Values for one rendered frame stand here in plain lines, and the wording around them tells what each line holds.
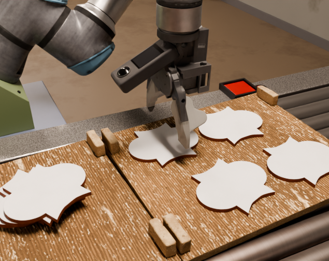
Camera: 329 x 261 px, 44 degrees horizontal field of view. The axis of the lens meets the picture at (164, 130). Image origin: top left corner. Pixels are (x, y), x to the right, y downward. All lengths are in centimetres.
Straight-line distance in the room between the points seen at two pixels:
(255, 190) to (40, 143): 45
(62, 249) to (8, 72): 49
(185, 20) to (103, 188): 31
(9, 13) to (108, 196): 48
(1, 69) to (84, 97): 197
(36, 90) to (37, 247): 63
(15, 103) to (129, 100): 192
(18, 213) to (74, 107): 220
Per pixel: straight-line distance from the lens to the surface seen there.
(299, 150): 82
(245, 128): 86
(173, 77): 70
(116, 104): 281
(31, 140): 90
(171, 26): 67
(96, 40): 99
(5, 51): 99
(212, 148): 81
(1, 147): 90
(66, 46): 98
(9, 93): 97
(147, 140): 81
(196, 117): 73
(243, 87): 105
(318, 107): 104
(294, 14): 416
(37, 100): 114
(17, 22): 98
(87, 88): 305
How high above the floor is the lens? 141
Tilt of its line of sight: 34 degrees down
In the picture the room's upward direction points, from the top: straight up
